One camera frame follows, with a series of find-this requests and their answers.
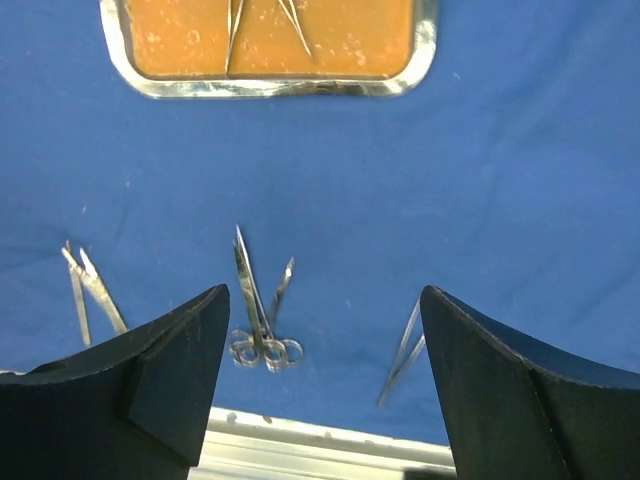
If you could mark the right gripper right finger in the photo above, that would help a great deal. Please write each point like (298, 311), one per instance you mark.
(515, 407)

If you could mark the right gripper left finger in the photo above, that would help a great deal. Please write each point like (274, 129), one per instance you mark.
(133, 407)

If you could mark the long thin steel tweezers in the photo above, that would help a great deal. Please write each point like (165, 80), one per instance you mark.
(403, 359)

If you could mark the steel surgical scissors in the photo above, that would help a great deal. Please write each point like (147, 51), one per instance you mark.
(248, 349)

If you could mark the blue surgical cloth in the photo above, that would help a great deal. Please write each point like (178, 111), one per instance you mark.
(509, 177)

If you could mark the steel scalpel handle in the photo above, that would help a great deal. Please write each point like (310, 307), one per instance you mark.
(75, 273)

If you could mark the steel tray orange liner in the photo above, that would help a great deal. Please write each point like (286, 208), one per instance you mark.
(177, 49)

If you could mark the aluminium front rail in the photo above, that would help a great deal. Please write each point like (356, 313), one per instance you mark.
(242, 445)

